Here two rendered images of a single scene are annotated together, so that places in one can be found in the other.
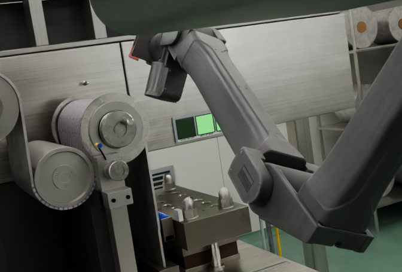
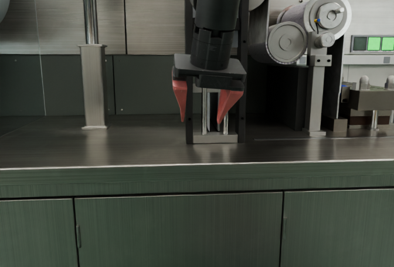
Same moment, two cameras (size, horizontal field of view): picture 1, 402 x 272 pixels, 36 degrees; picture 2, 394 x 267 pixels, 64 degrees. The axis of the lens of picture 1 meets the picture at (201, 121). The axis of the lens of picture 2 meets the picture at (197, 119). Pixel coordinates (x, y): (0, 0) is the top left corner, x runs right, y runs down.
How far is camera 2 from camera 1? 0.35 m
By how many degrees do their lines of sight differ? 22
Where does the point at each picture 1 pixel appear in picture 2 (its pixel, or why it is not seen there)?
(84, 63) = not seen: outside the picture
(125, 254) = (316, 100)
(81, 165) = (299, 37)
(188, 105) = (364, 29)
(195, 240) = (364, 104)
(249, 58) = not seen: outside the picture
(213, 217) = (381, 92)
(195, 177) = not seen: hidden behind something
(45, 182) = (274, 42)
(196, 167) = not seen: hidden behind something
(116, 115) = (331, 4)
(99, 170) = (312, 40)
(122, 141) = (330, 24)
